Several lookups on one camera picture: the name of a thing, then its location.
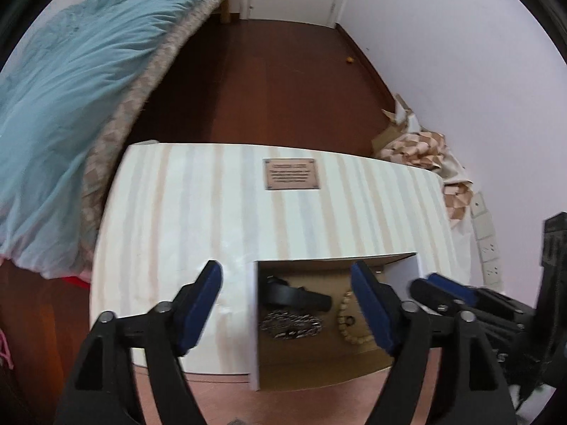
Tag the beige checkered cloth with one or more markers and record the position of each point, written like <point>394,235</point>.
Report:
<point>425,146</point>

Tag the brown cardboard piece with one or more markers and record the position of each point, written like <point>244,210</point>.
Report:
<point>385,137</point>

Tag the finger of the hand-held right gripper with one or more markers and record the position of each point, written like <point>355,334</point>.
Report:
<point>452,287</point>
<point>429,299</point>

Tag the beige patterned mattress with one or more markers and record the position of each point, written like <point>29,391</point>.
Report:
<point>133,110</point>

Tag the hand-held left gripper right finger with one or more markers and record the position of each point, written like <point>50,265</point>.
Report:
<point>374,314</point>

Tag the black smart band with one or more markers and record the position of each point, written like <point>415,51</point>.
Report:
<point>301,296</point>

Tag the white wall switch plate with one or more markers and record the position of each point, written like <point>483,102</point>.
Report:
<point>483,226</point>
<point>478,206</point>

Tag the pink cloth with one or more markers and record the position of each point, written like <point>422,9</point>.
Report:
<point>5,349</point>

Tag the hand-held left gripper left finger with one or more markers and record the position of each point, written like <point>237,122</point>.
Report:
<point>199,310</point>

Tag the striped and pink tablecloth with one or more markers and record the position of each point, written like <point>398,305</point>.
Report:
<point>199,208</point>

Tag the red bed sheet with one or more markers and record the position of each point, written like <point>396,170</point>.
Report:
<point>77,282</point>

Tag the white cardboard box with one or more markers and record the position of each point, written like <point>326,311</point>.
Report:
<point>301,367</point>

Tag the wooden bed leg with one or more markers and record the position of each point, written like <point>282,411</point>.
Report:
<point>225,11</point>

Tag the white wall socket plate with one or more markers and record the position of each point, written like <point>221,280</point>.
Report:
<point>489,250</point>
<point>493,273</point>

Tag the light blue duvet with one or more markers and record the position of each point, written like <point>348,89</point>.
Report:
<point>66,97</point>

